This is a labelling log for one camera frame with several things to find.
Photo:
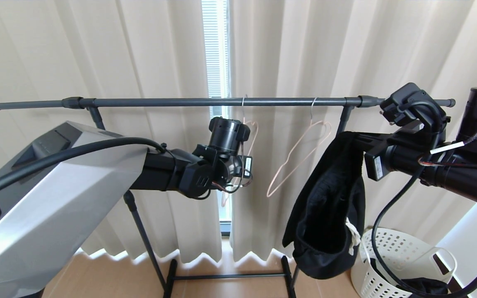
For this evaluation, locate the black garment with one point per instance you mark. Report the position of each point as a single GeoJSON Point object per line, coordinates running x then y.
{"type": "Point", "coordinates": [425, 285]}

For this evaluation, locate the beige curtain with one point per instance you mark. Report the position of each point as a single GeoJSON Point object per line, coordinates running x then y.
{"type": "Point", "coordinates": [346, 49]}
{"type": "Point", "coordinates": [77, 49]}

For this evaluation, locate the pink clothes hanger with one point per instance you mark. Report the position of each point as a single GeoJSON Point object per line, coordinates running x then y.
{"type": "Point", "coordinates": [243, 111]}
{"type": "Point", "coordinates": [313, 121]}

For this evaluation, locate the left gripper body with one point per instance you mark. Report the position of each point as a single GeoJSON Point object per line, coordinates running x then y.
{"type": "Point", "coordinates": [236, 169]}

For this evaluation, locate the black clothes rack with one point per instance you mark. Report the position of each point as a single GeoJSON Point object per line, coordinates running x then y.
{"type": "Point", "coordinates": [160, 102]}

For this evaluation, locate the window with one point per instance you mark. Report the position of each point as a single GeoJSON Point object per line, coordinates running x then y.
{"type": "Point", "coordinates": [215, 49]}

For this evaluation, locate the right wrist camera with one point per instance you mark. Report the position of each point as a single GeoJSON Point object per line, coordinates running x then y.
{"type": "Point", "coordinates": [404, 103]}

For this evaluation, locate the black shorts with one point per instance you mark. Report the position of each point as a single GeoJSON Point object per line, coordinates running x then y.
{"type": "Point", "coordinates": [325, 231]}

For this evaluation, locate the white laundry basket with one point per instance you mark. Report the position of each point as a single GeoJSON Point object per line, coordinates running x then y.
{"type": "Point", "coordinates": [396, 248]}

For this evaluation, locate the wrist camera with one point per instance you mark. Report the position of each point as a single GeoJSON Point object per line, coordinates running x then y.
{"type": "Point", "coordinates": [244, 131]}
{"type": "Point", "coordinates": [404, 103]}

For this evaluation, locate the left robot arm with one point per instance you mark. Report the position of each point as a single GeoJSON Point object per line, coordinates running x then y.
{"type": "Point", "coordinates": [56, 207]}

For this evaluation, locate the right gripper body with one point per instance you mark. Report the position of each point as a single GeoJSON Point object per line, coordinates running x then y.
{"type": "Point", "coordinates": [449, 174]}

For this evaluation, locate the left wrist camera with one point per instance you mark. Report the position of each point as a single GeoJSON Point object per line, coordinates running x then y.
{"type": "Point", "coordinates": [244, 131]}

